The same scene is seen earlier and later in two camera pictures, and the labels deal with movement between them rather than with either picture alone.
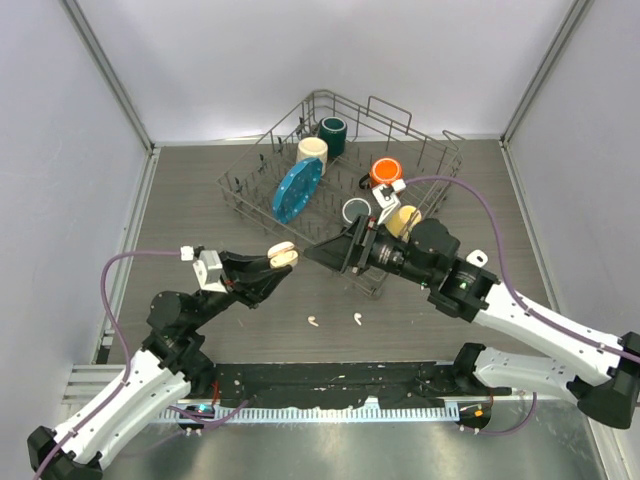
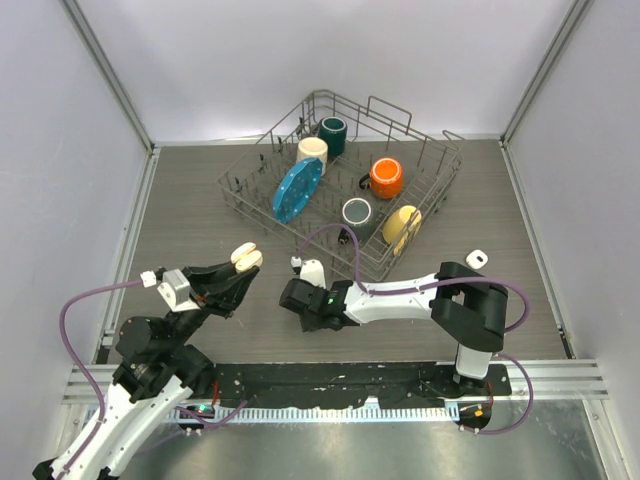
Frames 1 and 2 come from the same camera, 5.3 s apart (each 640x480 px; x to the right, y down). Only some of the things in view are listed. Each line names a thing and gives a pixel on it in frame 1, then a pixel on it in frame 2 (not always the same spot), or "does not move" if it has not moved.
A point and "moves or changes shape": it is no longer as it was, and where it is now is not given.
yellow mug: (401, 223) does not move
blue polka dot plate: (296, 189) does not move
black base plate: (321, 386) does not move
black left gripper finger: (257, 286) to (230, 296)
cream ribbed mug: (313, 148) does not move
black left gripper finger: (235, 265) to (207, 277)
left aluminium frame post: (110, 67) does not move
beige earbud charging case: (281, 254) moves or changes shape
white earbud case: (477, 257) does not move
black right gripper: (336, 252) to (309, 325)
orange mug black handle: (384, 171) does not move
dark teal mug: (333, 129) does not move
